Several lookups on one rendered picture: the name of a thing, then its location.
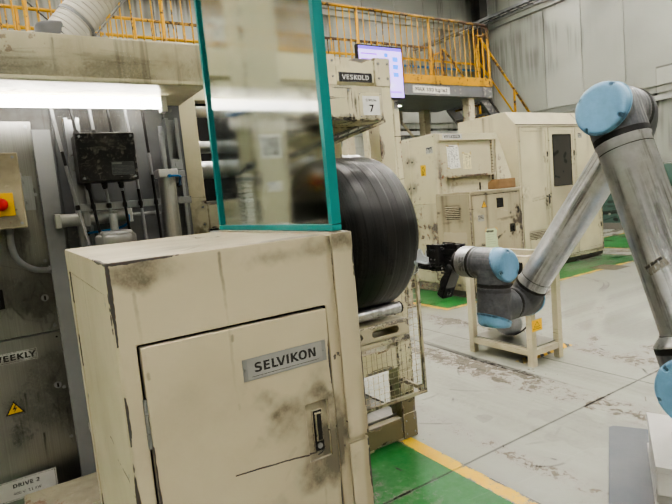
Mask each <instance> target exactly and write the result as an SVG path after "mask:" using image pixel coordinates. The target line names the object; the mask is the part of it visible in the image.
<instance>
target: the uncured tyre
mask: <svg viewBox="0 0 672 504"><path fill-rule="evenodd" d="M335 159H336V170H337V181H338V192H339V203H340V214H341V223H337V224H341V227H342V230H347V231H351V237H352V248H353V259H354V271H355V282H356V294H357V305H358V310H361V309H365V308H369V307H374V306H378V305H382V304H387V303H390V302H392V301H393V300H395V299H396V298H397V297H399V296H400V295H401V294H402V292H403V291H404V290H405V288H406V287H407V285H408V283H409V281H410V279H411V277H412V274H413V271H414V268H415V264H414V261H416V260H417V251H418V249H419V230H418V222H417V217H416V213H415V209H414V206H413V203H412V201H411V198H410V196H409V194H408V192H407V191H406V189H405V187H404V186H403V184H402V183H401V181H400V180H399V178H398V177H397V176H396V174H395V173H394V172H393V171H392V170H391V169H390V168H389V167H387V166H386V165H385V164H383V163H381V162H379V161H377V160H373V159H370V158H366V157H350V158H335Z"/></svg>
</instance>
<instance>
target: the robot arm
mask: <svg viewBox="0 0 672 504"><path fill-rule="evenodd" d="M658 117H659V113H658V106H657V103H656V101H655V99H654V97H653V96H652V95H651V94H650V93H649V92H648V91H646V90H644V89H641V88H638V87H633V86H630V85H627V84H625V83H623V82H620V81H603V82H600V83H597V84H595V85H593V86H591V87H590V88H589V89H587V90H586V91H585V92H584V93H583V95H582V96H581V97H580V100H579V102H578V103H577V106H576V109H575V120H576V123H577V125H578V127H579V128H580V129H581V130H582V131H583V132H584V133H585V134H587V135H589V136H590V139H591V142H592V144H593V147H594V150H595V151H594V153H593V155H592V156H591V158H590V160H589V161H588V163H587V165H586V166H585V168H584V170H583V171H582V173H581V175H580V176H579V178H578V179H577V181H576V183H575V184H574V186H573V188H572V189H571V191H570V193H569V194H568V196H567V198H566V199H565V201H564V203H563V204H562V206H561V207H560V209H559V211H558V212H557V214H556V216H555V217H554V219H553V221H552V222H551V224H550V226H549V227H548V229H547V231H546V232H545V234H544V235H543V237H542V239H541V240H540V242H539V244H538V245H537V247H536V249H535V250H534V252H533V254H532V255H531V257H530V258H529V260H528V262H527V263H526V265H525V267H524V268H523V270H522V272H521V273H520V274H519V275H518V271H519V261H518V258H517V256H516V254H515V253H514V252H513V251H512V250H510V249H507V248H501V247H476V246H466V245H465V243H455V242H442V244H431V245H429V244H426V250H425V256H424V254H423V252H422V250H421V249H418V251H417V260H416V261H414V264H415V265H416V266H417V267H418V268H420V269H423V270H431V271H444V275H443V278H442V281H441V284H440V287H439V290H438V293H437V295H439V296H440V297H441V298H442V299H444V298H448V297H452V295H453V292H454V289H455V287H456V284H457V281H458V278H459V276H462V277H469V278H476V279H477V319H478V324H479V325H481V326H484V327H489V328H510V327H511V324H512V321H511V320H514V319H516V318H519V317H524V316H531V315H534V314H536V313H537V312H539V311H540V310H541V309H542V308H543V306H544V304H545V295H546V293H547V292H548V289H549V287H550V285H551V284H552V282H553V281H554V279H555V278H556V276H557V275H558V273H559V272H560V270H561V269H562V267H563V266H564V264H565V262H566V261H567V259H568V258H569V256H570V255H571V253H572V252H573V250H574V249H575V247H576V246H577V244H578V242H579V241H580V239H581V238H582V236H583V235H584V233H585V232H586V230H587V229H588V227H589V226H590V224H591V223H592V221H593V219H594V218H595V216H596V215H597V213H598V212H599V210H600V209H601V207H602V206H603V204H604V203H605V201H606V200H607V198H608V196H609V195H610V193H611V195H612V198H613V201H614V204H615V207H616V210H617V213H618V215H619V218H620V221H621V224H622V227H623V230H624V233H625V236H626V239H627V242H628V245H629V247H630V250H631V253H632V256H633V259H634V262H635V265H636V268H637V271H638V274H639V277H640V279H641V282H642V285H643V288H644V291H645V294H646V297H647V300H648V303H649V306H650V308H651V311H652V314H653V317H654V320H655V323H656V326H657V329H658V332H659V338H658V339H657V341H656V342H655V344H654V346H653V350H654V352H655V356H656V359H657V361H658V364H659V367H660V369H659V370H658V372H657V374H656V377H655V381H654V391H655V395H656V397H657V400H658V403H659V404H660V406H661V407H662V409H663V410H664V411H665V412H666V413H667V414H668V415H669V416H670V417H671V418H672V187H671V184H670V181H669V178H668V176H667V173H666V170H665V167H664V165H663V162H662V159H661V157H660V154H659V151H658V148H657V146H656V143H655V140H654V138H653V137H654V134H655V132H656V128H657V124H658ZM517 275H518V277H517ZM516 277H517V278H516ZM515 278H516V280H515V282H514V283H513V285H512V286H511V282H512V281H513V280H514V279H515Z"/></svg>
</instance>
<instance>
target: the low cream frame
mask: <svg viewBox="0 0 672 504"><path fill-rule="evenodd" d="M507 249H510V250H512V251H513V252H514V253H515V254H516V256H517V258H518V261H519V271H518V274H520V273H521V272H522V270H523V268H524V267H525V265H526V263H527V262H528V260H529V258H530V257H531V255H532V254H533V252H534V250H535V249H515V248H507ZM465 278H466V294H467V309H468V324H469V339H470V351H472V352H477V351H479V348H478V344H481V345H485V346H489V347H493V348H497V349H501V350H506V351H510V352H514V353H518V354H522V355H526V356H528V367H532V368H535V367H537V366H538V361H537V356H538V355H540V354H543V353H546V352H548V351H551V350H554V357H558V358H560V357H563V337H562V316H561V294H560V273H558V275H557V276H556V278H555V279H554V281H553V282H552V284H551V304H552V324H553V338H549V337H544V336H539V335H536V331H539V330H542V317H541V318H538V319H535V314H534V315H531V316H525V319H526V327H525V328H524V329H522V326H523V322H522V319H521V317H519V318H516V319H514V320H511V321H512V324H511V327H510V328H495V329H492V330H489V331H486V332H482V333H479V334H478V332H477V317H476V301H475V286H474V278H469V277H465ZM521 329H522V330H521ZM525 329H526V333H524V332H523V331H524V330H525ZM520 330H521V331H520Z"/></svg>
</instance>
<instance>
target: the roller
mask: <svg viewBox="0 0 672 504"><path fill-rule="evenodd" d="M403 308H404V307H403V304H402V303H401V302H400V301H395V302H391V303H387V304H382V305H378V306H374V307H369V308H365V309H361V310H358V316H359V323H361V322H365V321H369V320H373V319H377V318H381V317H385V316H389V315H393V314H398V313H401V312H403Z"/></svg>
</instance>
